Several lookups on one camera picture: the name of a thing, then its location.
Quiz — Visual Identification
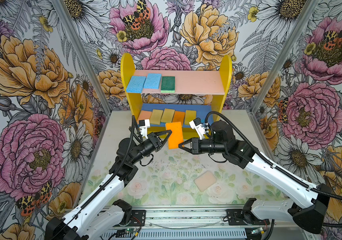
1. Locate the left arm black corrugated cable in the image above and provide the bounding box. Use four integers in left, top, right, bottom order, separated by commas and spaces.
54, 115, 143, 235

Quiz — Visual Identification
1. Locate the aluminium corner post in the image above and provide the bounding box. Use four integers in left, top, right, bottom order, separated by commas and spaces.
250, 1, 319, 114
53, 1, 112, 117

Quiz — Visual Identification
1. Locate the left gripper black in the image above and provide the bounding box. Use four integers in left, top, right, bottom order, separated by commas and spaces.
131, 129, 173, 164

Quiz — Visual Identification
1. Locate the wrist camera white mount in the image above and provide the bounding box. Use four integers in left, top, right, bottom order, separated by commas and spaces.
139, 119, 151, 139
189, 118, 208, 140

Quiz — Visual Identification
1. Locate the aluminium front rail frame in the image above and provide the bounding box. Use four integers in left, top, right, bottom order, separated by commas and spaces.
96, 207, 321, 240

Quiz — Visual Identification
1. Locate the yellow wooden two-tier shelf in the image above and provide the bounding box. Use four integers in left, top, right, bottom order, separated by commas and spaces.
120, 52, 233, 141

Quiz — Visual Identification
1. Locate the large yellow sponge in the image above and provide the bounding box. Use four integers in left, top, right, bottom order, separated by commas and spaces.
161, 109, 175, 123

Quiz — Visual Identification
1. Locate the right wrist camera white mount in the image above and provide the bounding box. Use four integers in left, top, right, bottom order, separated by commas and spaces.
189, 118, 208, 140

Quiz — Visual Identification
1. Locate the pale pink sponge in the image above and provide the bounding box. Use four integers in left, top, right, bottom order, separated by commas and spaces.
194, 171, 217, 192

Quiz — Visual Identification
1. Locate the left aluminium corner post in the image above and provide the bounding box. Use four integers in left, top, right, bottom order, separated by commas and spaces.
53, 1, 112, 117

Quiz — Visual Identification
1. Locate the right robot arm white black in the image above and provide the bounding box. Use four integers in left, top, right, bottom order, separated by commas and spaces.
178, 120, 329, 234

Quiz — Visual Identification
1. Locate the right aluminium corner post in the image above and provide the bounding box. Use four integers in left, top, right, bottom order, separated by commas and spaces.
250, 1, 319, 114

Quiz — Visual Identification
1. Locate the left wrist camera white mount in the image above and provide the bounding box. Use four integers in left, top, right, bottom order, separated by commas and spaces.
139, 119, 151, 139

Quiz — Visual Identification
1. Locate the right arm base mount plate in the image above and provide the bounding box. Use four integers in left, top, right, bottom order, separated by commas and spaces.
223, 209, 270, 226

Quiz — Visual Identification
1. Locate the green scouring pad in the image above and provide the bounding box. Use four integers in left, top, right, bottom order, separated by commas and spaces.
161, 76, 175, 93

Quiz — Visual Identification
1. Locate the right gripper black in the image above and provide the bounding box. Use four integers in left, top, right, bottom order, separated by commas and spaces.
178, 136, 227, 154

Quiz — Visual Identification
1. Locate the orange sponge front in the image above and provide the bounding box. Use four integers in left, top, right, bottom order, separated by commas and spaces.
172, 111, 185, 124

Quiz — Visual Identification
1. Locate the yellow sponge with green back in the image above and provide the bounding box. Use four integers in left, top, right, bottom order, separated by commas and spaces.
150, 109, 164, 125

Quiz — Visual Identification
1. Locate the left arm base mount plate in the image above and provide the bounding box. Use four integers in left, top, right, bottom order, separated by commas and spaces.
122, 210, 147, 227

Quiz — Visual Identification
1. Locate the pink orange sponge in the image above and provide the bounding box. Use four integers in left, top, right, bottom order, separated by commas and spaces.
137, 110, 152, 122

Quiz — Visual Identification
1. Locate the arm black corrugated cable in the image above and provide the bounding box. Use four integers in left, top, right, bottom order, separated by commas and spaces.
204, 110, 342, 229
54, 115, 143, 235

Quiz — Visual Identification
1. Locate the small yellow sponge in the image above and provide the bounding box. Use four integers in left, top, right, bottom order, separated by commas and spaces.
184, 110, 196, 126

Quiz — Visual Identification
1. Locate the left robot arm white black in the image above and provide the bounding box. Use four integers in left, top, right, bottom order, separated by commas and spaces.
45, 130, 172, 240

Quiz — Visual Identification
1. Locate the blue cellulose sponge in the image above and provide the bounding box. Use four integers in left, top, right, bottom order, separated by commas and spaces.
144, 73, 162, 90

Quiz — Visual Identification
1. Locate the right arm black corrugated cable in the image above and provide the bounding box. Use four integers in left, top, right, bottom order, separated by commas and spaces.
204, 110, 342, 229

